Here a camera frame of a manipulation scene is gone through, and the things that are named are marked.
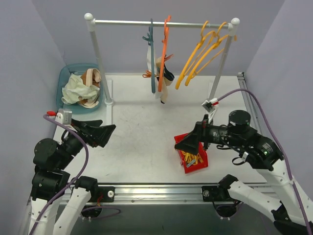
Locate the teal laundry basket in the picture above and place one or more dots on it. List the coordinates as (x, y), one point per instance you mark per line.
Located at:
(76, 69)

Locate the pile of clothespins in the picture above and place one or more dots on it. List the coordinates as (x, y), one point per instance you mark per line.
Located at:
(191, 159)

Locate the teal plastic hanger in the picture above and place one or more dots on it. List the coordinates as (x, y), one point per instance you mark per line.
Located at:
(149, 37)

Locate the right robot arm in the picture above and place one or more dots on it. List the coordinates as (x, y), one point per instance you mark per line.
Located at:
(291, 211)

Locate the aluminium frame rail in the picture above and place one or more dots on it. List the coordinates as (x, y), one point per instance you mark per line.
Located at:
(160, 194)

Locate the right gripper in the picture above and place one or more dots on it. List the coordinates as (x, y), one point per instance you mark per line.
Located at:
(202, 134)

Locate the yellow hanger outer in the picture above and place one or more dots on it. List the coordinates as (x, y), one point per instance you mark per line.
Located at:
(214, 47)

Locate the orange plastic hanger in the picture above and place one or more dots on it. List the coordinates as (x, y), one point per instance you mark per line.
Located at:
(164, 41)

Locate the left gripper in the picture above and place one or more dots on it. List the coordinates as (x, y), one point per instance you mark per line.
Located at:
(83, 133)

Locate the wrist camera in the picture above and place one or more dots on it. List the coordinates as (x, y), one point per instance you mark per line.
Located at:
(64, 116)
(211, 107)

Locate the yellow hanger inner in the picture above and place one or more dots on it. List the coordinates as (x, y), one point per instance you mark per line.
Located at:
(189, 62)

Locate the orange clothespin on hanger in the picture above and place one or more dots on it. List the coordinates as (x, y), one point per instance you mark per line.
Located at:
(148, 74)

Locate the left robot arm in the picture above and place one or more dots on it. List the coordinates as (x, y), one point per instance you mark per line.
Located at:
(56, 199)

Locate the white clothes rack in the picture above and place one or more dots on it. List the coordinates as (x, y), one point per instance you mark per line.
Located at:
(91, 24)

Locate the pink clothespin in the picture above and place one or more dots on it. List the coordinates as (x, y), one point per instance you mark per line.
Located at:
(167, 57)

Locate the white underwear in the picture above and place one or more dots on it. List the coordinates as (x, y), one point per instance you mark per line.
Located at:
(151, 64)

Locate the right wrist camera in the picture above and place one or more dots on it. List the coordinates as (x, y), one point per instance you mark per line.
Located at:
(211, 107)

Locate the yellow hanger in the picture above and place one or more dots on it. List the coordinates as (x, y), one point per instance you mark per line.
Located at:
(189, 62)
(214, 47)

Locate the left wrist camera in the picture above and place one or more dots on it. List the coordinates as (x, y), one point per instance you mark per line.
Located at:
(64, 116)

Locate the beige pink garment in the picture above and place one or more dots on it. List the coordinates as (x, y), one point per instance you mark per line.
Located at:
(90, 91)

